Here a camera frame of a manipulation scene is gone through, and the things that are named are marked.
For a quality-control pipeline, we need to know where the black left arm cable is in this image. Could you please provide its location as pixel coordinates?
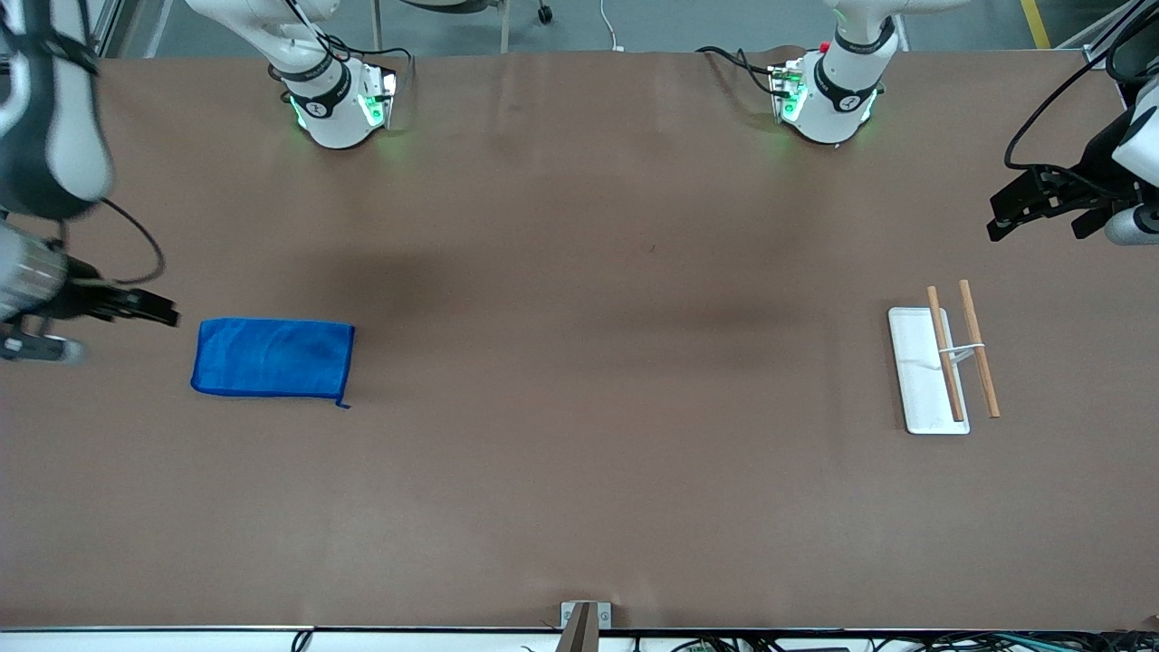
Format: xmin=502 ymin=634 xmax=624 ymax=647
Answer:
xmin=1003 ymin=0 xmax=1149 ymax=196

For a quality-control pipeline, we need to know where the aluminium frame profile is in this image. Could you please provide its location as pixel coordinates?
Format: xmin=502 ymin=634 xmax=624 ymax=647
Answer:
xmin=1055 ymin=0 xmax=1159 ymax=52

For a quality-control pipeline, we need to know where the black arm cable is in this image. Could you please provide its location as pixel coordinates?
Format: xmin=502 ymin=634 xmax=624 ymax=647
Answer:
xmin=96 ymin=197 xmax=167 ymax=287
xmin=1003 ymin=0 xmax=1149 ymax=196

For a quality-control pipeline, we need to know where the black right base cable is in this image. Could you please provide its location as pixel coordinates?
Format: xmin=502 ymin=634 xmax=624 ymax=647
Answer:
xmin=340 ymin=34 xmax=419 ymax=91

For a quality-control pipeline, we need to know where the office chair base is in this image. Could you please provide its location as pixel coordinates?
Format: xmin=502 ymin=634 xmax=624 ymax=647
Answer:
xmin=369 ymin=0 xmax=555 ymax=54

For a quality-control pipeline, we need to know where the black base cable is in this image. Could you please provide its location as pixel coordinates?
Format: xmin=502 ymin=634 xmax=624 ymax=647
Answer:
xmin=695 ymin=43 xmax=783 ymax=99
xmin=340 ymin=34 xmax=419 ymax=91

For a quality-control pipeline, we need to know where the white towel rack base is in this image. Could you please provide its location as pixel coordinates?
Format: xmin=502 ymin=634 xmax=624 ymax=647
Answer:
xmin=886 ymin=305 xmax=987 ymax=436

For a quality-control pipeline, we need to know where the black left base cable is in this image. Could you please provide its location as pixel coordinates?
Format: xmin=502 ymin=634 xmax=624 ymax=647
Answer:
xmin=695 ymin=43 xmax=783 ymax=99

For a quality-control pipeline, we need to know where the wooden rack rod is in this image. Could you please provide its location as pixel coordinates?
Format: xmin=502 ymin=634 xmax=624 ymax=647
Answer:
xmin=958 ymin=279 xmax=1002 ymax=420
xmin=925 ymin=285 xmax=967 ymax=424

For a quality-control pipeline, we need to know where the blue microfibre towel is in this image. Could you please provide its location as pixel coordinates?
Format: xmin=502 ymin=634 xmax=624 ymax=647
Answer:
xmin=189 ymin=316 xmax=357 ymax=409

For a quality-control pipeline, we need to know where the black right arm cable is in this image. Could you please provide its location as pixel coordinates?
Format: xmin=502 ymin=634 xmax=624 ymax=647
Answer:
xmin=96 ymin=197 xmax=167 ymax=287

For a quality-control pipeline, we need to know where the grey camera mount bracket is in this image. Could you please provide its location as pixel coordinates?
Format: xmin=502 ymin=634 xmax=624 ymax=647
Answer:
xmin=559 ymin=599 xmax=614 ymax=652

